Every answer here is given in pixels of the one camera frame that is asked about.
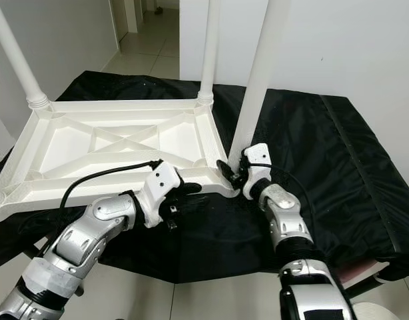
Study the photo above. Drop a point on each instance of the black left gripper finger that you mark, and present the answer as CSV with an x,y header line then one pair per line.
x,y
190,188

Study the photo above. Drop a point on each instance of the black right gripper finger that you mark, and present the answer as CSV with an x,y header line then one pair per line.
x,y
227,173

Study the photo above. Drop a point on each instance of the white plastic table top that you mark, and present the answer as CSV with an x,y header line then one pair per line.
x,y
71,143

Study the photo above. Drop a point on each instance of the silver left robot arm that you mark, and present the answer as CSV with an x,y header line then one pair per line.
x,y
84,240

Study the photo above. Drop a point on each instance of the black cloth table cover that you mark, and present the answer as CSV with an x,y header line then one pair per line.
x,y
358,193

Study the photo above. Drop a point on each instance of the white round base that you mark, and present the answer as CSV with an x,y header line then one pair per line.
x,y
372,311

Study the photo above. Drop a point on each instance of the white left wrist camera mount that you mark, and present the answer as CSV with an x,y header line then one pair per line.
x,y
164,178

